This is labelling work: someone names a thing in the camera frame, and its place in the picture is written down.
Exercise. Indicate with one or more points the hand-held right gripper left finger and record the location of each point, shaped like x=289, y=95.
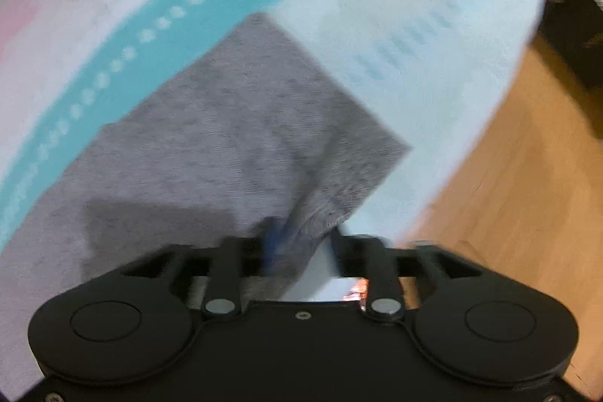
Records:
x=274, y=247

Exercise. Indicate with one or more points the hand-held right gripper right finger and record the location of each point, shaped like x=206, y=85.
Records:
x=340, y=247

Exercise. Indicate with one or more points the grey pants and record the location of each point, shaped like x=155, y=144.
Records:
x=226, y=133

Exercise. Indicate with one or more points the white and teal printed blanket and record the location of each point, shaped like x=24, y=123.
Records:
x=424, y=91

